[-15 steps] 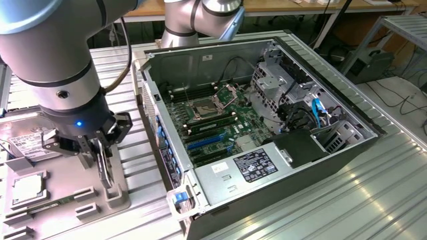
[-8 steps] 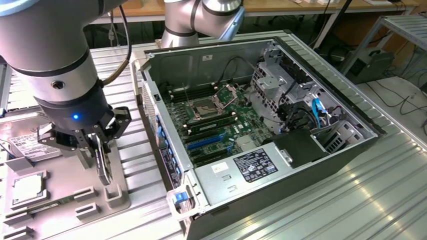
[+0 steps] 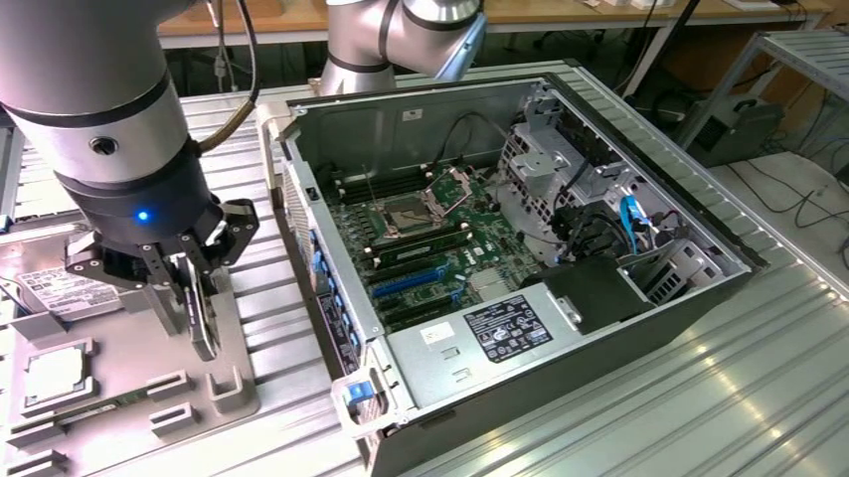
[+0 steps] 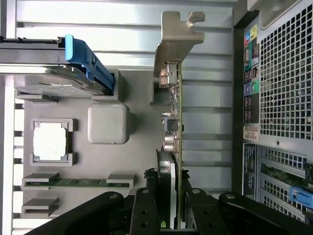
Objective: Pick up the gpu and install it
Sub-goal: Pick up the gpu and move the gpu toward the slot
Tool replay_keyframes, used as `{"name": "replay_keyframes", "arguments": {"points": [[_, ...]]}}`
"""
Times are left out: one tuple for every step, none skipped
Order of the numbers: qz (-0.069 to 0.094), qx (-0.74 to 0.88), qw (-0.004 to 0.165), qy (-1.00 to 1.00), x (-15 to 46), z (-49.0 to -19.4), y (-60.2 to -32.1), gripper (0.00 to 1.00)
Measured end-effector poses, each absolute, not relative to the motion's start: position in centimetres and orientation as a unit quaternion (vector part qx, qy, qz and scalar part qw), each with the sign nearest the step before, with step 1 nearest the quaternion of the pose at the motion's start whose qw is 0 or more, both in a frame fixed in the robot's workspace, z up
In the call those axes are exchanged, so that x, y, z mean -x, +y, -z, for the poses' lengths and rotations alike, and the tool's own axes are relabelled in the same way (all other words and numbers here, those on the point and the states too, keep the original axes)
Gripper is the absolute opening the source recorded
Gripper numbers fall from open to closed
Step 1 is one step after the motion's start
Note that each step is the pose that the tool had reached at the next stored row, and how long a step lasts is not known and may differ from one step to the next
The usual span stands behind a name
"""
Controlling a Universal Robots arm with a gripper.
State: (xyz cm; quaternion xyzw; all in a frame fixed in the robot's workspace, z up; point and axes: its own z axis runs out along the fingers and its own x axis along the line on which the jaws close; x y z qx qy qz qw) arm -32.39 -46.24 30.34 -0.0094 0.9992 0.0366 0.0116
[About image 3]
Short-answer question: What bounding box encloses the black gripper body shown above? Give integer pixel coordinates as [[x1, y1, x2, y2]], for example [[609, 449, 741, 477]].
[[56, 148, 222, 248]]

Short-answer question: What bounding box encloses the graphics card with metal bracket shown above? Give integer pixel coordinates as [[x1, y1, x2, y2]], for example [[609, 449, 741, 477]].
[[173, 250, 222, 363]]

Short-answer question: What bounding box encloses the hard disk with blue carrier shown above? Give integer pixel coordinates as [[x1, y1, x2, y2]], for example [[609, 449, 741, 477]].
[[0, 216, 129, 319]]

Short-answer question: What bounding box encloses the grey parts rack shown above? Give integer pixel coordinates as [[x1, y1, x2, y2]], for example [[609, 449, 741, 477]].
[[0, 267, 263, 477]]

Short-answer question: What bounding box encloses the silver CPU chip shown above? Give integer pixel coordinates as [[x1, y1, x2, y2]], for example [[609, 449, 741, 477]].
[[24, 347, 99, 398]]

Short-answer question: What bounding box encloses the CPU socket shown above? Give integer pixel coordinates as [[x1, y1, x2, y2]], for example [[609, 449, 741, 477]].
[[377, 196, 440, 236]]

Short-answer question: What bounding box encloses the black RAM slot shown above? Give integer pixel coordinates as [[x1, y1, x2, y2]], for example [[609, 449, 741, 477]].
[[337, 168, 430, 192], [341, 177, 437, 203], [339, 173, 433, 197], [334, 163, 426, 186]]

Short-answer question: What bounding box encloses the green RAM stick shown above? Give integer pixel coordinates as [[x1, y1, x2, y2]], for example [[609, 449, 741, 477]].
[[378, 240, 466, 264], [56, 389, 146, 427]]

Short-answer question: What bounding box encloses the long black expansion slot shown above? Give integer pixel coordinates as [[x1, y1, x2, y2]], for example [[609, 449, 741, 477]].
[[381, 296, 460, 319], [388, 307, 470, 330], [366, 255, 445, 279]]

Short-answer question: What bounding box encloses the blue expansion slot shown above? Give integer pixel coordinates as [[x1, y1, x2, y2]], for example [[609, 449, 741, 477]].
[[370, 270, 446, 299]]

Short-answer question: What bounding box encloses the metal socket cover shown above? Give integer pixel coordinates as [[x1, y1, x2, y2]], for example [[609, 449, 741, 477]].
[[424, 166, 484, 214]]

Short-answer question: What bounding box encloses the green motherboard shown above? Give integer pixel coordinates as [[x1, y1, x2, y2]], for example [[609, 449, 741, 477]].
[[321, 163, 552, 334]]

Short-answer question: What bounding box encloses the metal power supply unit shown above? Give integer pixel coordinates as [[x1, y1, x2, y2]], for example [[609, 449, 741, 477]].
[[384, 285, 585, 413]]

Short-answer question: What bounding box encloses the silver chipset heatsink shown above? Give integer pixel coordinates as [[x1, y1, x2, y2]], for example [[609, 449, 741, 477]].
[[468, 270, 517, 299]]

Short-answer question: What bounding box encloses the metal drive cage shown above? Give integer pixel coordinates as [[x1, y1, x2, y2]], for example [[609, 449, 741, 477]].
[[497, 121, 629, 264]]

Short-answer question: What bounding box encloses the metal disk bay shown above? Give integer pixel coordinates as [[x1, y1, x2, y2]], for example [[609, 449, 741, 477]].
[[616, 238, 716, 305]]

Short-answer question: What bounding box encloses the open black PC case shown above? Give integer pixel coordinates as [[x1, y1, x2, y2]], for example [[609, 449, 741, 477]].
[[255, 71, 771, 477]]

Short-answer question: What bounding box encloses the metal slat side table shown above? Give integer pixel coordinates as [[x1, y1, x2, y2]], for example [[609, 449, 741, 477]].
[[683, 27, 849, 150]]

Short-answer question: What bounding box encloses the thick black gripper cable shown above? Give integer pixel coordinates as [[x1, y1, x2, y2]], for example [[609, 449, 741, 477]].
[[197, 0, 262, 150]]

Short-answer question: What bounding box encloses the thin grey hanging cable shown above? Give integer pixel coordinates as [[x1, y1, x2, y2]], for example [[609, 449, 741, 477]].
[[210, 0, 235, 93]]

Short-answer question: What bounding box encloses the black looped wire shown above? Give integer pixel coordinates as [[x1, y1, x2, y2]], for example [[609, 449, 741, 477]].
[[429, 112, 517, 168]]

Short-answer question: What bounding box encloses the black wire bundle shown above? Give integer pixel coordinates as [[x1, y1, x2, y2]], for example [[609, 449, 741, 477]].
[[553, 206, 625, 262]]

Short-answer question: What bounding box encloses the blue disk wire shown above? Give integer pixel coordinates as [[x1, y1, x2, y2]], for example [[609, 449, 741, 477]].
[[620, 195, 644, 257]]

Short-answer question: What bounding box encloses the wooden desk with white frame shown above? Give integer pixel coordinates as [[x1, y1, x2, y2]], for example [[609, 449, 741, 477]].
[[158, 0, 835, 95]]

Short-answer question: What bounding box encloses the black floor cable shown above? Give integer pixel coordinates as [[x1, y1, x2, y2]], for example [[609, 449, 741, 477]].
[[727, 161, 849, 230]]

